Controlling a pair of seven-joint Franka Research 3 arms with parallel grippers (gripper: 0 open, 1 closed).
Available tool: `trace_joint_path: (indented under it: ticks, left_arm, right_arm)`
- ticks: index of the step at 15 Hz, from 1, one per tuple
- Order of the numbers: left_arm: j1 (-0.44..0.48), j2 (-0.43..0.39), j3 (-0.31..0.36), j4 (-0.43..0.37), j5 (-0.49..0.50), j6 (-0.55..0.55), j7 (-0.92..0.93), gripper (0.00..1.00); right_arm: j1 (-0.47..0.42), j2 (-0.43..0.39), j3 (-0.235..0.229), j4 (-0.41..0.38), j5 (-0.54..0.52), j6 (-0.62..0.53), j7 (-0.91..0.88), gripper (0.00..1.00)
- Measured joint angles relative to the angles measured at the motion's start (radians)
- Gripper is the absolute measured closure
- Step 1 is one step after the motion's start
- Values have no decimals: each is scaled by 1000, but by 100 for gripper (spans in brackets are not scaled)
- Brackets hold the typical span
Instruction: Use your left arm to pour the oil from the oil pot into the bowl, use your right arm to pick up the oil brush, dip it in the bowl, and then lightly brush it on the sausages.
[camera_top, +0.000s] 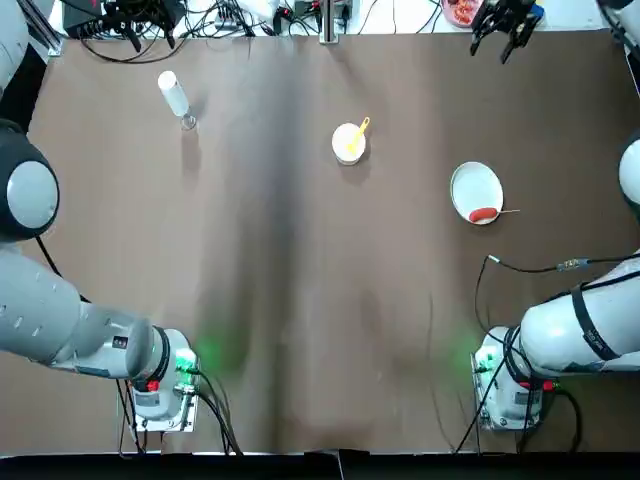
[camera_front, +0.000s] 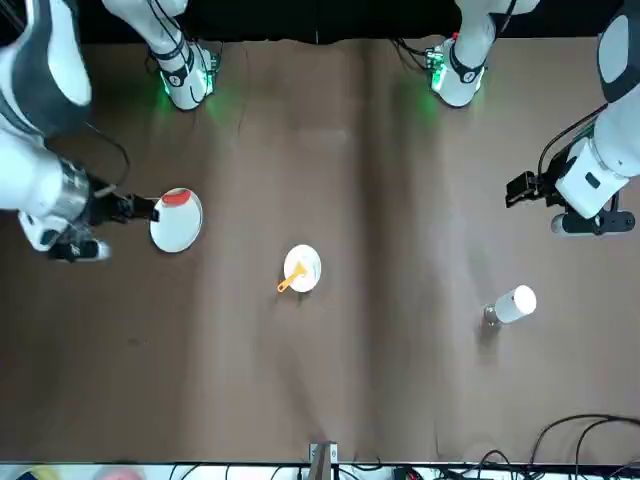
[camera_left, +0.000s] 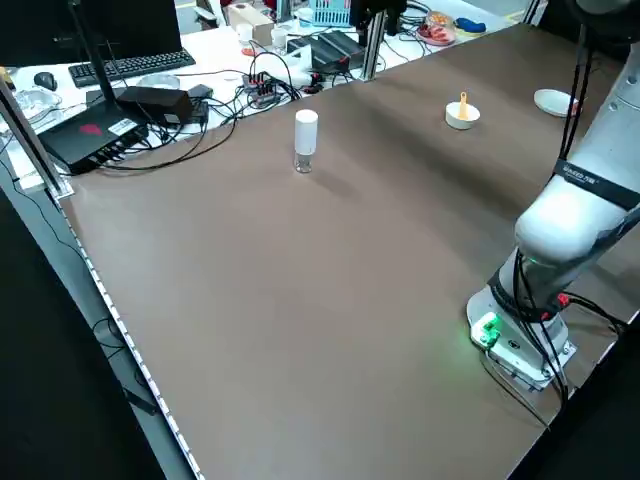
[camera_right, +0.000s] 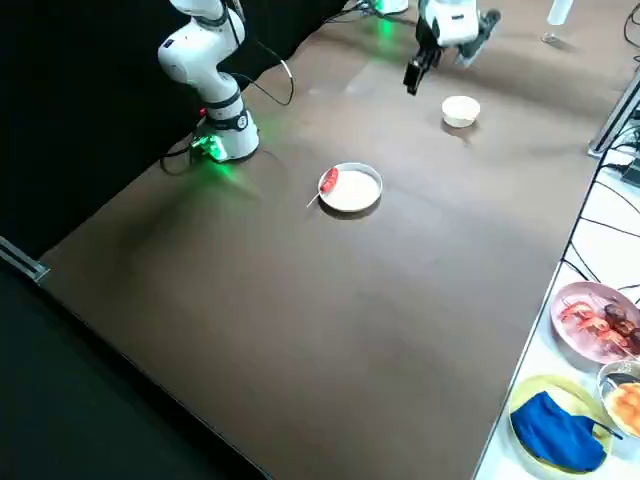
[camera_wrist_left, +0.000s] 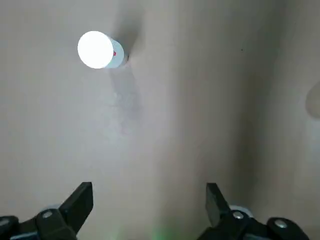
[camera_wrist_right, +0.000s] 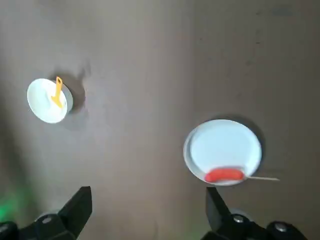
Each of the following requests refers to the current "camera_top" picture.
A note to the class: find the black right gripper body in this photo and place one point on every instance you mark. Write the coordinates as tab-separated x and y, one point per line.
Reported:
510	12

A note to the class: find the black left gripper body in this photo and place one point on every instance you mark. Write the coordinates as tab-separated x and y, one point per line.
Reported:
145	10

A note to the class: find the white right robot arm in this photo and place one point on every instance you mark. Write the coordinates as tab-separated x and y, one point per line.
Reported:
565	330

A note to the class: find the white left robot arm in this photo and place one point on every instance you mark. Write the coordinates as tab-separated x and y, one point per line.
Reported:
50	310

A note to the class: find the small white bowl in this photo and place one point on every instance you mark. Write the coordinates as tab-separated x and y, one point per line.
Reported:
342	145

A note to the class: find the pink plate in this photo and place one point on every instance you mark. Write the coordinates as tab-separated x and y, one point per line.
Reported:
460	12

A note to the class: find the black box with red logo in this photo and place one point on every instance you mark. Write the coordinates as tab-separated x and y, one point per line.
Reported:
85	17

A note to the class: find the hub with red plugs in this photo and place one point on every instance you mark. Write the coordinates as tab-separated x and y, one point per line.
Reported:
230	15

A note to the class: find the white round plate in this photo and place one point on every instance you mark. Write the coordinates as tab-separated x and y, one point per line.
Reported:
475	187

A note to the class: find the red sausage on skewer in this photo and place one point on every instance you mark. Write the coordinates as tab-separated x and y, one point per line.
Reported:
482	215

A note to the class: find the aluminium profile post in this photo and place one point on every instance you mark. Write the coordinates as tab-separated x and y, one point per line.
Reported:
47	35
332	22

